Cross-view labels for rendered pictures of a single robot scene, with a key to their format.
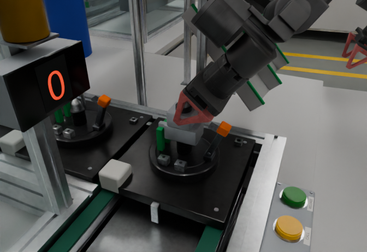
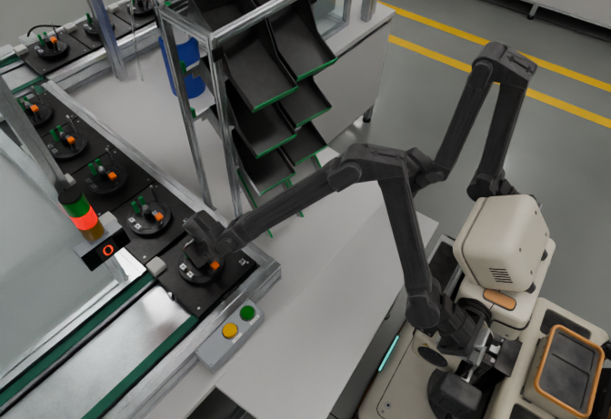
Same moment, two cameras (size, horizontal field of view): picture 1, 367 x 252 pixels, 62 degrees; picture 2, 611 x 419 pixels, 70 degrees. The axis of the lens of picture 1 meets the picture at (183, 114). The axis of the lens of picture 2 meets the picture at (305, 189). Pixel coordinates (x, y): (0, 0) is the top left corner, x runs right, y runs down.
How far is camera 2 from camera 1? 0.95 m
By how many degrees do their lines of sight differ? 23
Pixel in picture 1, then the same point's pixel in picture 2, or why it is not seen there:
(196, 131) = not seen: hidden behind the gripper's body
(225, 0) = (197, 224)
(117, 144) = (167, 240)
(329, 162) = (322, 282)
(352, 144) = (355, 271)
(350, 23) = not seen: outside the picture
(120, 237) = (151, 303)
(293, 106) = (341, 216)
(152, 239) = (166, 309)
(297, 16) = (225, 248)
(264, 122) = (304, 229)
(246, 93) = not seen: hidden behind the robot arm
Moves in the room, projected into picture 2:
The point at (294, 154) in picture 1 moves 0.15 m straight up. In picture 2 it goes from (302, 268) to (304, 245)
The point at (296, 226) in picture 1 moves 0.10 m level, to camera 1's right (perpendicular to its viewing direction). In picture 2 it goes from (232, 332) to (265, 343)
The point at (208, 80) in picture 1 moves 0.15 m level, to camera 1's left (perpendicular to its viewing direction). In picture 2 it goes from (196, 248) to (146, 233)
